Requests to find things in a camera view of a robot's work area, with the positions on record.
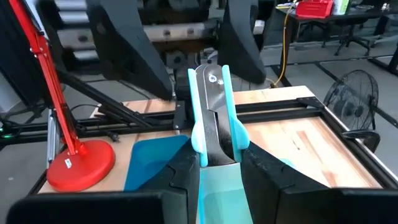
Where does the black lamp power cord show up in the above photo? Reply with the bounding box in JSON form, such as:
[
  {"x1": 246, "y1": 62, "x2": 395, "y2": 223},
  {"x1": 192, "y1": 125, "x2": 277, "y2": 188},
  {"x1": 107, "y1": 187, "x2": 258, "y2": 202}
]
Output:
[{"x1": 70, "y1": 104, "x2": 121, "y2": 142}]

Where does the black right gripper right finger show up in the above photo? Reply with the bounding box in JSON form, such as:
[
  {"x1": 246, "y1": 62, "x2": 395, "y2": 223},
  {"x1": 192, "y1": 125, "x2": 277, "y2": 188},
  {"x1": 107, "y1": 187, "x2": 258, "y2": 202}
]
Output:
[{"x1": 241, "y1": 141, "x2": 398, "y2": 224}]

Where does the black aluminium table frame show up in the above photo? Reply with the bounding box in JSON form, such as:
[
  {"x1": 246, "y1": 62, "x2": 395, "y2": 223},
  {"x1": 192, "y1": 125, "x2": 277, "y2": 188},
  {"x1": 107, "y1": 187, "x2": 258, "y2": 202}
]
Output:
[{"x1": 0, "y1": 70, "x2": 398, "y2": 190}]

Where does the translucent teal plastic bin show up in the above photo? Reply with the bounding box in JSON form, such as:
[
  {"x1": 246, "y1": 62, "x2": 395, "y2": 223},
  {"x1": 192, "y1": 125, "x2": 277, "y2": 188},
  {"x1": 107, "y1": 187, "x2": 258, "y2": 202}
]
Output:
[{"x1": 197, "y1": 157, "x2": 296, "y2": 224}]

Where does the black floor fan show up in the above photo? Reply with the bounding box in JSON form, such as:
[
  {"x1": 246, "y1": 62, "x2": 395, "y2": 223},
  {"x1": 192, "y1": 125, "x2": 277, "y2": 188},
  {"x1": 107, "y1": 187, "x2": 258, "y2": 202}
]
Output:
[{"x1": 323, "y1": 69, "x2": 381, "y2": 153}]

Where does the yellow cable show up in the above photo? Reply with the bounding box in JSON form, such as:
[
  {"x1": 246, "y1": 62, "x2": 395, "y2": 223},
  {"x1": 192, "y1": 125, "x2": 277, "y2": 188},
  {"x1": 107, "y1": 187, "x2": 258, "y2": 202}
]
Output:
[{"x1": 269, "y1": 4, "x2": 295, "y2": 88}]

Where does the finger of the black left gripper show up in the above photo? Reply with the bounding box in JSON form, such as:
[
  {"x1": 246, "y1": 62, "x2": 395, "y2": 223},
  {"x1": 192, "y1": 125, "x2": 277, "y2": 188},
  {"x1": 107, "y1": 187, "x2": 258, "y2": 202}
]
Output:
[
  {"x1": 86, "y1": 0, "x2": 174, "y2": 101},
  {"x1": 217, "y1": 0, "x2": 267, "y2": 85}
]

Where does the red desk lamp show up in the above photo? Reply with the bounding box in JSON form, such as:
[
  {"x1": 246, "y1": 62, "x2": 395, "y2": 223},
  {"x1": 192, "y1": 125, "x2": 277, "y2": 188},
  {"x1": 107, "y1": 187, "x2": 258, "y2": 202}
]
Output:
[{"x1": 7, "y1": 0, "x2": 116, "y2": 193}]

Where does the red plastic tray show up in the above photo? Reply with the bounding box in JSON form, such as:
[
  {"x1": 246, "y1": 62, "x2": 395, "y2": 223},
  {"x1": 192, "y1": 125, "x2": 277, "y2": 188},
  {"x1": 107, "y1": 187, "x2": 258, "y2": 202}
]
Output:
[{"x1": 294, "y1": 0, "x2": 335, "y2": 20}]

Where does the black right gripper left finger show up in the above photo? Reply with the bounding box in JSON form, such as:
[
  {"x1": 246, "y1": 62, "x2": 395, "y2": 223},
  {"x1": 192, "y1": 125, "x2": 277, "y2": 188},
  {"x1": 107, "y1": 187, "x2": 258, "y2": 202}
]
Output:
[{"x1": 6, "y1": 138, "x2": 201, "y2": 224}]

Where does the black office chair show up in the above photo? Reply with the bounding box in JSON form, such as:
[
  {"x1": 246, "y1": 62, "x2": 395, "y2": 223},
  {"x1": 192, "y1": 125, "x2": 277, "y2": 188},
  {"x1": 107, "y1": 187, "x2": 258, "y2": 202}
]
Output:
[{"x1": 334, "y1": 18, "x2": 373, "y2": 57}]

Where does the black desk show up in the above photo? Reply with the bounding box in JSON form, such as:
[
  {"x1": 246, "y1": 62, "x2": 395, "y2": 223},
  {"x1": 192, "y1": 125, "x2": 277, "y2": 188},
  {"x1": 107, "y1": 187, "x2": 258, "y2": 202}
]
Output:
[{"x1": 275, "y1": 5, "x2": 398, "y2": 75}]

